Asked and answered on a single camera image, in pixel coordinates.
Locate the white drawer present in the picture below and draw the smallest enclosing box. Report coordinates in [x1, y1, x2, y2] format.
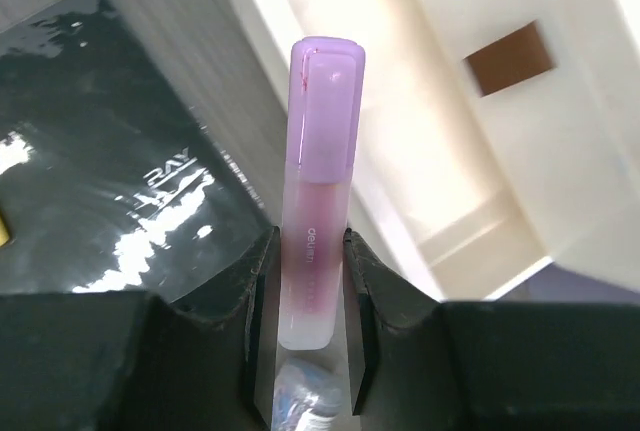
[231, 0, 550, 300]

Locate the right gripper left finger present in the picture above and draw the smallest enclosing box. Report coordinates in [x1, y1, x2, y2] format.
[1, 228, 280, 430]

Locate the white drawer cabinet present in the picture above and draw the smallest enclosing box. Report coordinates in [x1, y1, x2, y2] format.
[224, 0, 640, 302]

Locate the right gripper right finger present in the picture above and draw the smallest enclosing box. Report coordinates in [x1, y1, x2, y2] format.
[343, 230, 639, 430]

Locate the yellow highlighter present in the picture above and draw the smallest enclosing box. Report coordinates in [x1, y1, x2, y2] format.
[0, 216, 11, 247]

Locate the black notebook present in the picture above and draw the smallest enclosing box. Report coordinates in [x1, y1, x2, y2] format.
[1, 0, 269, 300]

